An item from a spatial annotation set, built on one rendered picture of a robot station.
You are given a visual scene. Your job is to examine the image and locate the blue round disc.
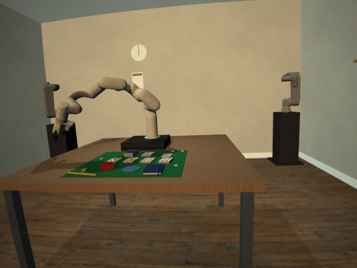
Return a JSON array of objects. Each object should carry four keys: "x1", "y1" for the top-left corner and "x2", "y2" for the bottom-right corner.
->
[{"x1": 123, "y1": 166, "x2": 140, "y2": 172}]

